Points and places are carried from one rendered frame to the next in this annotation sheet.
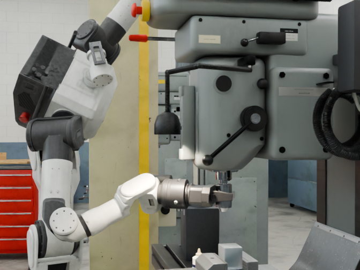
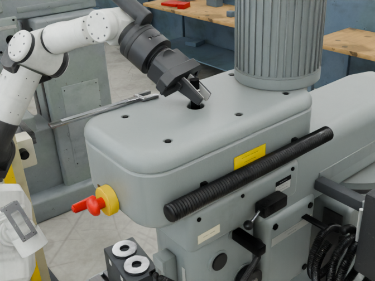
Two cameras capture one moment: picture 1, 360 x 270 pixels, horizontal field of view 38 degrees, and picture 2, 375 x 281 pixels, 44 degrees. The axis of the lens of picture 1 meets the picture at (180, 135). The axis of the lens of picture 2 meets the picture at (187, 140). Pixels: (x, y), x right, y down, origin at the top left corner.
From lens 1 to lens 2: 116 cm
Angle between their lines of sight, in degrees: 37
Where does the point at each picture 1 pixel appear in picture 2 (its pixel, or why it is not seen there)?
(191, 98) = (173, 269)
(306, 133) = (290, 263)
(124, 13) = (14, 107)
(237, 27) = (235, 204)
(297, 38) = (290, 183)
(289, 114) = (278, 257)
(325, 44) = (309, 173)
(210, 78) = (204, 260)
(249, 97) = (242, 257)
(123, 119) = not seen: outside the picture
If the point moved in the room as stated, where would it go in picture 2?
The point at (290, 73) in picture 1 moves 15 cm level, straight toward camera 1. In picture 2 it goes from (282, 220) to (312, 262)
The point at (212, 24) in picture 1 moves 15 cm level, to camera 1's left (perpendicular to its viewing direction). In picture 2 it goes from (211, 217) to (143, 241)
